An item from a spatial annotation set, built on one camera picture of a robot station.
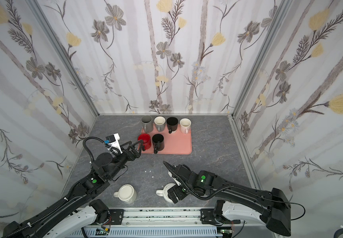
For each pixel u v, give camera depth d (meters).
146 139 1.01
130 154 0.63
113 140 0.62
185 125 1.02
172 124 1.05
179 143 1.04
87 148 0.54
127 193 0.75
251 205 0.43
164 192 0.75
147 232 0.70
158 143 0.98
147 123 1.01
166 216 0.75
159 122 1.05
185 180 0.55
